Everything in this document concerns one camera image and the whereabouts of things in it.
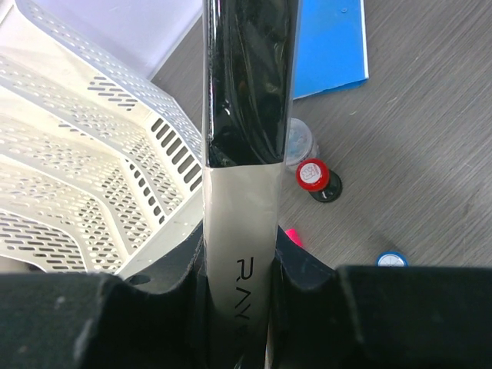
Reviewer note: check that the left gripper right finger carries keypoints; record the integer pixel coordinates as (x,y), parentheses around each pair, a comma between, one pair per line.
(377,317)

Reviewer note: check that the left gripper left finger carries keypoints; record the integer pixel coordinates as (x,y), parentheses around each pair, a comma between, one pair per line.
(153,319)

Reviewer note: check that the blue plastic folder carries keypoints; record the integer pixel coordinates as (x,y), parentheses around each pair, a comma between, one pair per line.
(332,47)

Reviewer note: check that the small blue cap bottle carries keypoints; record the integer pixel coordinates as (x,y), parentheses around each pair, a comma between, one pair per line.
(391,259)

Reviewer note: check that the pink black highlighter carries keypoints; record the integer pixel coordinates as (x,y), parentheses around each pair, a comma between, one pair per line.
(294,236)

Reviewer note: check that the red black stamp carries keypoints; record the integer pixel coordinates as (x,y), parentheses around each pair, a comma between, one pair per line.
(323,184)

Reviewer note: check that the cream perforated file organizer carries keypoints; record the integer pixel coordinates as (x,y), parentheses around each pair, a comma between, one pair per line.
(100,169)

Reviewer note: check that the clear jar with lid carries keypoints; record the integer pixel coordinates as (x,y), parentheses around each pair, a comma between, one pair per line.
(301,144)

